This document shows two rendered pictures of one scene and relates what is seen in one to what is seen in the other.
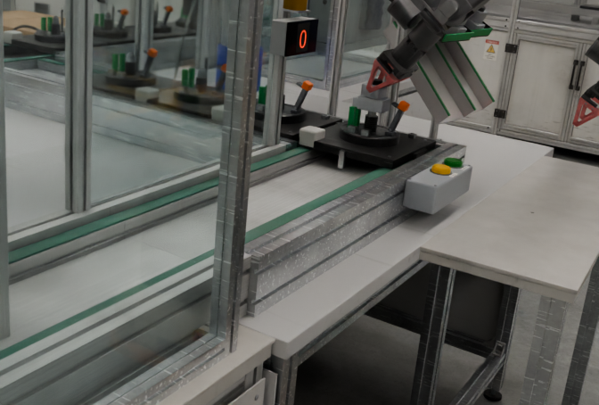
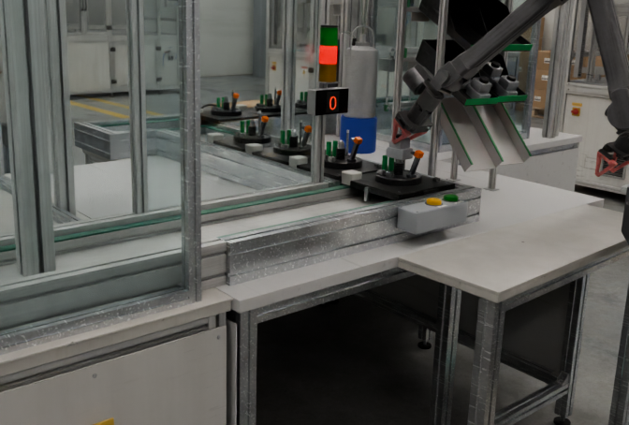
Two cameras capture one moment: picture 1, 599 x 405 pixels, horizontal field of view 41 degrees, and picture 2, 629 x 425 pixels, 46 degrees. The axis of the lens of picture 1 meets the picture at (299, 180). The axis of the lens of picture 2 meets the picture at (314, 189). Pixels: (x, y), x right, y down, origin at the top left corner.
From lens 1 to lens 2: 0.70 m
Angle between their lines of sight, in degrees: 19
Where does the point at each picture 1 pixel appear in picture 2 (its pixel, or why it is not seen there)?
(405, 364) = not seen: hidden behind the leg
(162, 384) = (131, 309)
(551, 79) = not seen: outside the picture
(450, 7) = (443, 76)
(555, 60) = not seen: outside the picture
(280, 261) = (254, 250)
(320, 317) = (275, 289)
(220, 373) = (180, 311)
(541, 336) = (481, 330)
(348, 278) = (319, 271)
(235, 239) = (191, 223)
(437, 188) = (417, 213)
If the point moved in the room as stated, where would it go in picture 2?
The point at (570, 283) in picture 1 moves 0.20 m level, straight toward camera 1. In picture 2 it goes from (499, 287) to (454, 313)
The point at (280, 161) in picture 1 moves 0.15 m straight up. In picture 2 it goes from (316, 194) to (318, 142)
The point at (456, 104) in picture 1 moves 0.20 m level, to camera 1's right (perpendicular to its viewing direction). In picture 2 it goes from (490, 157) to (556, 164)
